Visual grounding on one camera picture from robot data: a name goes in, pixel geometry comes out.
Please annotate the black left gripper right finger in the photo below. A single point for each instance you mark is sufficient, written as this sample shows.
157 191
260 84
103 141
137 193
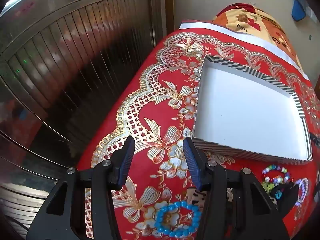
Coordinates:
236 205

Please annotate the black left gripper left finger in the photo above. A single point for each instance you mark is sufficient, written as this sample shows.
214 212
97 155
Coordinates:
62 215

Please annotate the black scrunchie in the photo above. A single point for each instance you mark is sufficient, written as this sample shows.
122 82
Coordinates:
285 196

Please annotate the leopard print bow scrunchie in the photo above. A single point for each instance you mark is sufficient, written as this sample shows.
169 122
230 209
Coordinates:
195 197

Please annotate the striped white jewelry tray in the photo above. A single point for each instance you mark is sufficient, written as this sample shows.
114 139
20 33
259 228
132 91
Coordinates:
248 114

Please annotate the red gold floral tablecloth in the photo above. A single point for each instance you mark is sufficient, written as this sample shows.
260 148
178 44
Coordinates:
158 108

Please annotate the brown slatted wooden door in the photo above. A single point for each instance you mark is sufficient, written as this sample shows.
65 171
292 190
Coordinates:
64 64

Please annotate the yellow orange love blanket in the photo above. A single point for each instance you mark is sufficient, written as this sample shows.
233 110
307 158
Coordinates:
246 18

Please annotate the blue cloth on wall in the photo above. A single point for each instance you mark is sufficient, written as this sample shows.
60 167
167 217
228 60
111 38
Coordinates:
298 11

